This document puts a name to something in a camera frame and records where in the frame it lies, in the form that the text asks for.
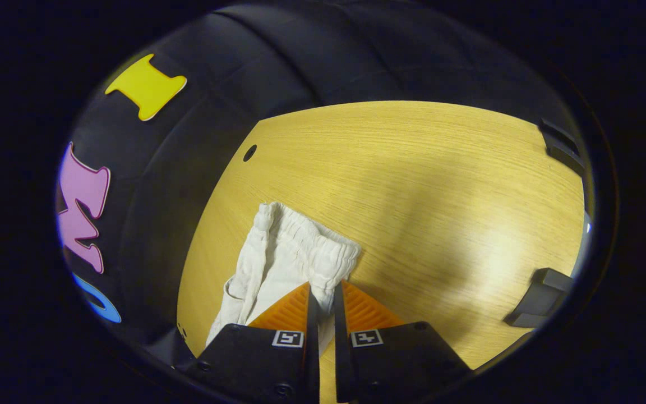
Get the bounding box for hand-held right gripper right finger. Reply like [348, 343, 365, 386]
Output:
[331, 279, 472, 404]

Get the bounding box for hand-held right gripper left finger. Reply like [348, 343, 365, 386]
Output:
[174, 281, 321, 404]

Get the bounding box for white jeans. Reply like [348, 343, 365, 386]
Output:
[205, 202, 362, 350]

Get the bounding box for black table edge bracket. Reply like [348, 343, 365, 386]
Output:
[539, 118, 587, 177]
[504, 268, 575, 329]

